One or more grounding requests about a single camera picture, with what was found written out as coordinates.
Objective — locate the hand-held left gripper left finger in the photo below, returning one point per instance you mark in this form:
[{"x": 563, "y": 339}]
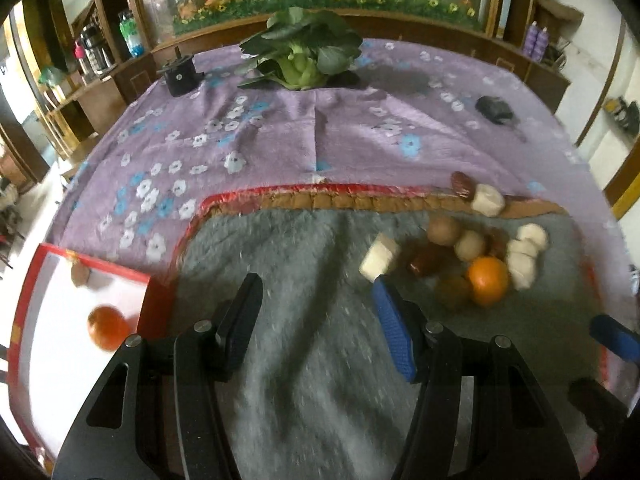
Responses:
[{"x": 239, "y": 325}]

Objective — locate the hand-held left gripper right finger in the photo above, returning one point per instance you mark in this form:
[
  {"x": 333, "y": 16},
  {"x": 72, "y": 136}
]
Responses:
[{"x": 395, "y": 332}]

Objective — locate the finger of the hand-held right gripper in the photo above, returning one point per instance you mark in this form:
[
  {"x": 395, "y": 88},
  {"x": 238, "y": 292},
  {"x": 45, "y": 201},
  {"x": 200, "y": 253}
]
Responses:
[
  {"x": 616, "y": 339},
  {"x": 595, "y": 400}
]

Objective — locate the brown round longan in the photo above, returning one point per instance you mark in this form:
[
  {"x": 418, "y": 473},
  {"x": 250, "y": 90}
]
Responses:
[
  {"x": 452, "y": 291},
  {"x": 443, "y": 230}
]

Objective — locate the pale cylindrical chunk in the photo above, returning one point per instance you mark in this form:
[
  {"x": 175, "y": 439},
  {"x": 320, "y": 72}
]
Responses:
[
  {"x": 522, "y": 271},
  {"x": 520, "y": 247},
  {"x": 378, "y": 256},
  {"x": 533, "y": 235},
  {"x": 488, "y": 200}
]

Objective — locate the orange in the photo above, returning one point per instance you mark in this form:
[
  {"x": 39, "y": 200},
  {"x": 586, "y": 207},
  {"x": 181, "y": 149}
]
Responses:
[
  {"x": 107, "y": 329},
  {"x": 488, "y": 281}
]

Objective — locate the beige round longan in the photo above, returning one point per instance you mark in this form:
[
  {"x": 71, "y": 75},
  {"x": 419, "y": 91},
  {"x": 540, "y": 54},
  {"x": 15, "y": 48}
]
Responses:
[{"x": 470, "y": 246}]

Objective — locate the small brown chunk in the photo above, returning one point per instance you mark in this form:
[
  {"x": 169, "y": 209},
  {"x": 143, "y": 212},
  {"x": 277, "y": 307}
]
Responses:
[{"x": 80, "y": 275}]

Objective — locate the red box with white inside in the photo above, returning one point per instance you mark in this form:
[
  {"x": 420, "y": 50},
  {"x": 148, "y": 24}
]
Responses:
[{"x": 55, "y": 310}]

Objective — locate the grey blanket with red trim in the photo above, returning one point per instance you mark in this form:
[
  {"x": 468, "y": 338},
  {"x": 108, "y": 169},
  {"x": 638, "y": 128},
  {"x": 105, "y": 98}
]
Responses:
[{"x": 310, "y": 260}]

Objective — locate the purple floral cloth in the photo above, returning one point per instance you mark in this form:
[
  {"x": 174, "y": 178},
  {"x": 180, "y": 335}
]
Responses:
[{"x": 350, "y": 135}]

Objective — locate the black key case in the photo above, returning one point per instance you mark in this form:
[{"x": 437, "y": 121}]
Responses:
[{"x": 492, "y": 108}]

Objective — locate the green bok choy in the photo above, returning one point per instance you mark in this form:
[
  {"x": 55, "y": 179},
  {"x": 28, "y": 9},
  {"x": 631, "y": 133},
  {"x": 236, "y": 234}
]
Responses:
[{"x": 300, "y": 55}]

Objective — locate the purple spray bottle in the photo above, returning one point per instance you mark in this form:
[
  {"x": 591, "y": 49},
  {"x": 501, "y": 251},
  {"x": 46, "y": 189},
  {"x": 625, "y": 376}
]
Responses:
[
  {"x": 530, "y": 40},
  {"x": 542, "y": 42}
]

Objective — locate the pink bottle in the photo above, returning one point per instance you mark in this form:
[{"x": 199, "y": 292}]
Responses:
[{"x": 81, "y": 59}]

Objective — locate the clear bottle with green cap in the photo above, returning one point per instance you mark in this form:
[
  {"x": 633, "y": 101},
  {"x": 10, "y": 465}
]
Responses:
[{"x": 131, "y": 35}]

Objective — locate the black steel thermos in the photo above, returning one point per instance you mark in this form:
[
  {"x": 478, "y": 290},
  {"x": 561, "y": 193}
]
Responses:
[{"x": 96, "y": 49}]

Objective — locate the green plastic bag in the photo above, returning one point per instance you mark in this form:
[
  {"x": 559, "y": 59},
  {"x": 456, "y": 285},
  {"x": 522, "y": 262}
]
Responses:
[{"x": 51, "y": 75}]

